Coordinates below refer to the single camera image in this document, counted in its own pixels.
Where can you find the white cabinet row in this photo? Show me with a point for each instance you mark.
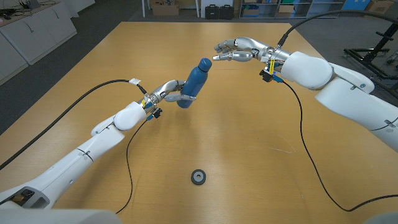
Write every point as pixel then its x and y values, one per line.
pixel 34 34

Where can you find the white metal frame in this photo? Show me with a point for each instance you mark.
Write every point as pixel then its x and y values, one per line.
pixel 143 9

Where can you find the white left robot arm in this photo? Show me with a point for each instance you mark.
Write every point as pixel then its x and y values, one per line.
pixel 77 161

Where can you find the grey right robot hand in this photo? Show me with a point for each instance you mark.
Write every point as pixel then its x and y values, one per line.
pixel 245 48

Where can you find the blue panel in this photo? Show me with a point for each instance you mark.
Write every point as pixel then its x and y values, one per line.
pixel 351 4

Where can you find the black metal stand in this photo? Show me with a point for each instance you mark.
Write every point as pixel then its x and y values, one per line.
pixel 370 57

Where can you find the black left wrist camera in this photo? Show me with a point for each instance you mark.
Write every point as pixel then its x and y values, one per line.
pixel 157 112

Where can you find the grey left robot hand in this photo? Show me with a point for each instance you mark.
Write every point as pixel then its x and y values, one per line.
pixel 164 88

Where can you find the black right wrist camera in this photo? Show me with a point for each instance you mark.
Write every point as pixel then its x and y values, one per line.
pixel 266 76

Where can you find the grey metal shelf unit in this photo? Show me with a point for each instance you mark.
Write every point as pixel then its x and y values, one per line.
pixel 267 9

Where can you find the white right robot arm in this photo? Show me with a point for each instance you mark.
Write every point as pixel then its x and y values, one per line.
pixel 348 99

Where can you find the blue bottle cap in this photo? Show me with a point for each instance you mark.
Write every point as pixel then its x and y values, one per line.
pixel 205 64

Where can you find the black hard case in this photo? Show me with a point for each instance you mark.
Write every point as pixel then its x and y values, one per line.
pixel 226 12
pixel 212 12

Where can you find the brown cardboard box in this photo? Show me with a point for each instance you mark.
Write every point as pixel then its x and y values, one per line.
pixel 377 7
pixel 165 9

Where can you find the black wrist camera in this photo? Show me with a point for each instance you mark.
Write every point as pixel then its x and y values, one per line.
pixel 157 112
pixel 266 76

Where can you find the blue metal bottle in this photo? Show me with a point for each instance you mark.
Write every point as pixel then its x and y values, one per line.
pixel 192 84

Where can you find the small cardboard box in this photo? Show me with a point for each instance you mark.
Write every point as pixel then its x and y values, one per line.
pixel 285 12

